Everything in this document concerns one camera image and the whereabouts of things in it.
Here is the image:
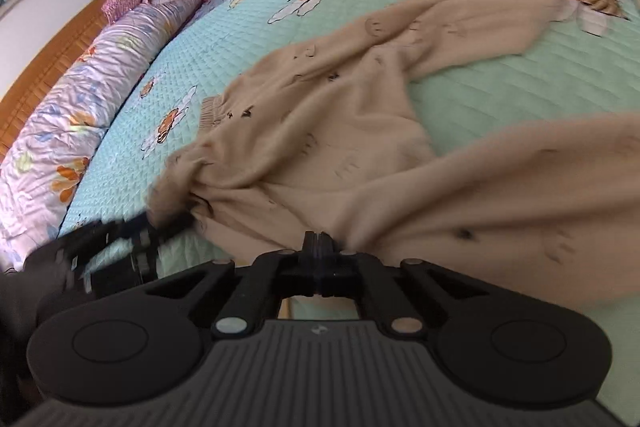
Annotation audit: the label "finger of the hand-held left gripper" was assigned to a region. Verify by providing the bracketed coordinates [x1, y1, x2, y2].
[127, 212, 197, 275]

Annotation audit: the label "rolled floral quilt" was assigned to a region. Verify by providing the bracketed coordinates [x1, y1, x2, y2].
[0, 0, 208, 258]

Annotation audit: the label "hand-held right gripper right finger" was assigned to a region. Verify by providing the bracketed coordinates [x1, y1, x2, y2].
[319, 233, 493, 337]

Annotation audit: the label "green bee-print bedspread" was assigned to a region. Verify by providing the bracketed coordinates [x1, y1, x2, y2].
[60, 0, 640, 323]

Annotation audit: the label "wooden headboard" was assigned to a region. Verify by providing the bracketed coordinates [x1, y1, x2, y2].
[0, 0, 123, 152]

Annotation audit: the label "beige pants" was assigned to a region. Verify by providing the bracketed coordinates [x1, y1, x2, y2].
[147, 0, 640, 308]

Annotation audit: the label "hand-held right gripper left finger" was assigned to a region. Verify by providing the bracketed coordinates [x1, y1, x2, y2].
[145, 232, 319, 339]

